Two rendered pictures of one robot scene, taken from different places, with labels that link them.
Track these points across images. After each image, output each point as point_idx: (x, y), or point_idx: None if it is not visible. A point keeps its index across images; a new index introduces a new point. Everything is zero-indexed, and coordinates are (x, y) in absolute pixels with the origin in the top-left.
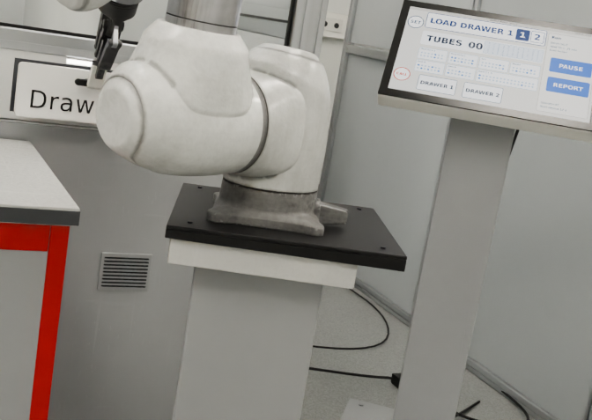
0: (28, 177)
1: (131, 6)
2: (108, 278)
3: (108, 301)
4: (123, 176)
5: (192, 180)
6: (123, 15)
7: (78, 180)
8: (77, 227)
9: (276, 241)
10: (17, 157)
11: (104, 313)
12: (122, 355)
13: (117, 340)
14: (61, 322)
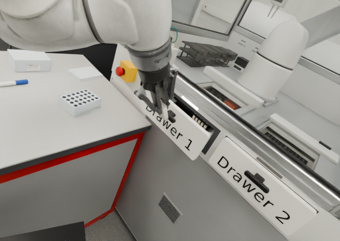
0: (45, 140)
1: (146, 72)
2: (162, 204)
3: (159, 212)
4: (184, 170)
5: (217, 203)
6: (142, 77)
7: (166, 155)
8: (159, 173)
9: None
10: (102, 127)
11: (156, 214)
12: (156, 235)
13: (157, 228)
14: (142, 200)
